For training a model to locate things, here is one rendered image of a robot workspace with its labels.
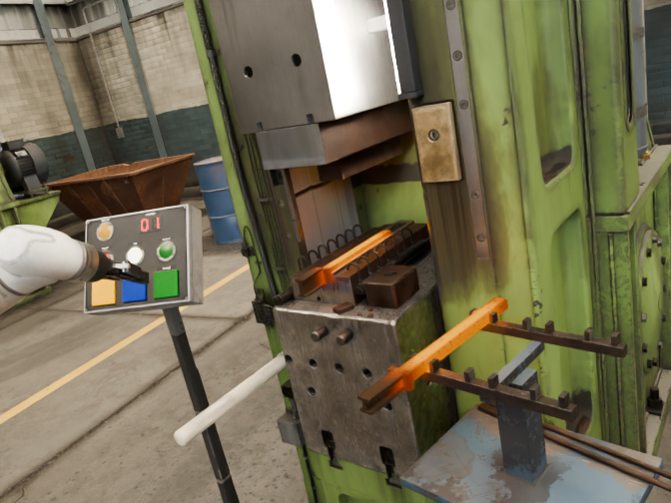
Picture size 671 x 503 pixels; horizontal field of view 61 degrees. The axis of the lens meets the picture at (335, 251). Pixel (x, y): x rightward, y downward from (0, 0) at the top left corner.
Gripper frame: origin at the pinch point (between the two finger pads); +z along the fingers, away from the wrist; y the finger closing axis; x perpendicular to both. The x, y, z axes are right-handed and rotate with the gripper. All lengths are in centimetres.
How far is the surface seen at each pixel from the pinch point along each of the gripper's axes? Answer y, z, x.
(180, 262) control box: 4.2, 13.3, 5.4
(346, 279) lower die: 52, 8, -6
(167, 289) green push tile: 0.5, 12.5, -1.9
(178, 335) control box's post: -8.4, 33.0, -12.7
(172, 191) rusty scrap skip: -311, 541, 236
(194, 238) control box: 7.0, 16.5, 12.8
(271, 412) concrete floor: -22, 140, -44
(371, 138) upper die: 62, 8, 30
